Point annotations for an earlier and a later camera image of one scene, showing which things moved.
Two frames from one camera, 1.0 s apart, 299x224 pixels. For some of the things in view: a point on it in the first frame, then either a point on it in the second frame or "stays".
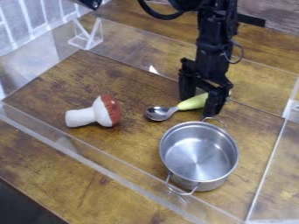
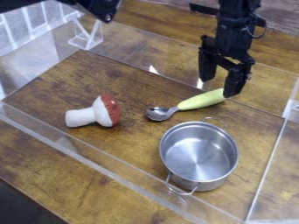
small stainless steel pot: [198, 153] stays
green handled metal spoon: [158, 113] stays
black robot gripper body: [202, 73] -> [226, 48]
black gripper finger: [189, 80] -> [209, 59]
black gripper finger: [214, 101] -> [237, 76]
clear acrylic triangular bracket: [82, 39] stays
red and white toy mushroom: [104, 112] stays
